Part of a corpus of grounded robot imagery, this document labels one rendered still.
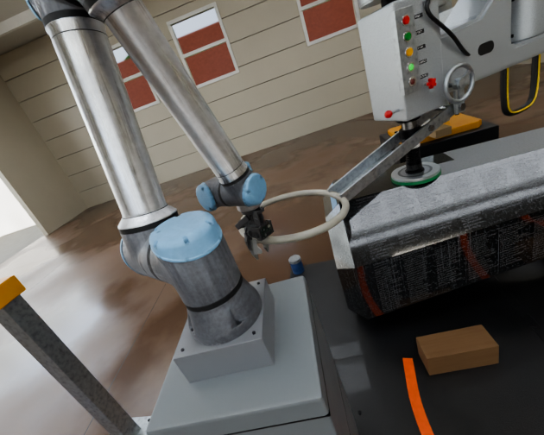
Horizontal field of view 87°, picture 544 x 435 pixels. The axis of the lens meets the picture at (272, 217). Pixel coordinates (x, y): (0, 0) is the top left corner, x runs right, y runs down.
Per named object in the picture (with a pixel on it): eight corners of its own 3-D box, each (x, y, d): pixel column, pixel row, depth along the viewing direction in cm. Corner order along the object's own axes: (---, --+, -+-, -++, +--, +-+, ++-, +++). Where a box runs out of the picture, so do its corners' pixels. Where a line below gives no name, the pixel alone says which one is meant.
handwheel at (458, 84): (456, 97, 123) (454, 60, 117) (478, 96, 114) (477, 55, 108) (428, 110, 121) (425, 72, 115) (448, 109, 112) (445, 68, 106)
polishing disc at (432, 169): (384, 173, 149) (384, 171, 148) (425, 160, 147) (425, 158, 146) (402, 186, 130) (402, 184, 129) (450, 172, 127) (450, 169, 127)
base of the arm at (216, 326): (253, 341, 62) (237, 307, 58) (180, 349, 67) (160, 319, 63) (267, 284, 79) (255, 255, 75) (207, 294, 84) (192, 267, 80)
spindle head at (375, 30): (434, 101, 142) (426, -4, 124) (477, 98, 122) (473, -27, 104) (374, 127, 136) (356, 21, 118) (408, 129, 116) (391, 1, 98)
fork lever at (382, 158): (434, 108, 141) (431, 99, 139) (471, 106, 124) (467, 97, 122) (327, 195, 138) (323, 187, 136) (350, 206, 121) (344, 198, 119)
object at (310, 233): (317, 186, 152) (316, 181, 151) (375, 214, 108) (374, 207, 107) (230, 217, 142) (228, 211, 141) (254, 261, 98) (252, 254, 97)
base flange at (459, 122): (387, 134, 238) (386, 128, 237) (451, 115, 227) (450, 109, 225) (404, 148, 195) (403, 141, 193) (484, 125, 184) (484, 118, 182)
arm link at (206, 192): (210, 184, 81) (239, 169, 89) (187, 186, 89) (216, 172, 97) (222, 213, 84) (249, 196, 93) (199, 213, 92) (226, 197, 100)
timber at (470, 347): (429, 375, 132) (426, 358, 127) (418, 353, 143) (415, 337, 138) (499, 363, 127) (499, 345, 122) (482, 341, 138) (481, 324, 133)
